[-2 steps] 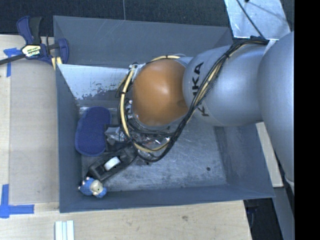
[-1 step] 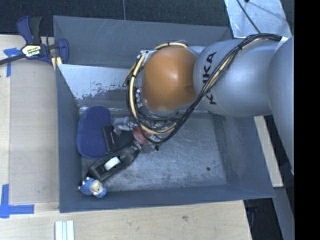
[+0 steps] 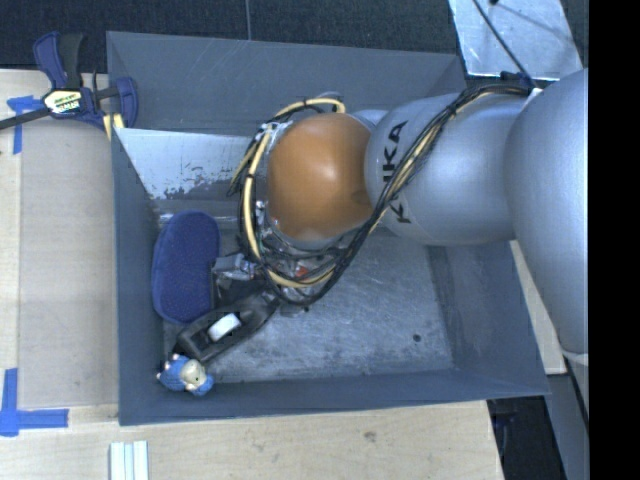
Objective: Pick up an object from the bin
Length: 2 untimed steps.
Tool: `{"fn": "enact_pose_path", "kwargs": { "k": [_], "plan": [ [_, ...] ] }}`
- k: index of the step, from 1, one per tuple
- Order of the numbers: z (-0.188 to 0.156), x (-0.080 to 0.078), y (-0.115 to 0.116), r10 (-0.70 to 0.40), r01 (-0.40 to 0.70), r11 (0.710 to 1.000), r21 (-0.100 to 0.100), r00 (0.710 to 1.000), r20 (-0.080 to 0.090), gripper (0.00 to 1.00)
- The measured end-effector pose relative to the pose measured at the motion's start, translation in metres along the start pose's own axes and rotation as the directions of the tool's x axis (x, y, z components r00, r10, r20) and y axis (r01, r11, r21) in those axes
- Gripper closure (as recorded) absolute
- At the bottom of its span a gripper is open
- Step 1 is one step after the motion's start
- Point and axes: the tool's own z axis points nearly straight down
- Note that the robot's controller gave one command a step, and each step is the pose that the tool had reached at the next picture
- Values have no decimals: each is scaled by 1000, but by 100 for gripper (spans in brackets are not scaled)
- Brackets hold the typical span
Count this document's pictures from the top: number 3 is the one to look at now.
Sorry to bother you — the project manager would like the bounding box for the grey metal bin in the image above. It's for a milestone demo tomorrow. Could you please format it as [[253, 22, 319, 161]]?
[[105, 30, 552, 427]]

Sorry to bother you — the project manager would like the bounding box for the pale wood board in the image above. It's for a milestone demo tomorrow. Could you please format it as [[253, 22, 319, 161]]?
[[17, 117, 121, 410]]

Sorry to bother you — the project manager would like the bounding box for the blue oval sponge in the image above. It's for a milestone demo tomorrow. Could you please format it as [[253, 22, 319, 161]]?
[[151, 210, 222, 326]]

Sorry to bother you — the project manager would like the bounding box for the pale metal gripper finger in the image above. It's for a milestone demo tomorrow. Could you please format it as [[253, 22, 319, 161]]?
[[212, 253, 257, 282]]

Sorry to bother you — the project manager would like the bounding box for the black tape dispenser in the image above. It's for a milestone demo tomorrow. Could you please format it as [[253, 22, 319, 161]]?
[[175, 291, 281, 365]]

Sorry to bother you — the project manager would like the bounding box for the small blue toy figure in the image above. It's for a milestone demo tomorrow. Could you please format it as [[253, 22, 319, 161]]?
[[155, 353, 216, 399]]

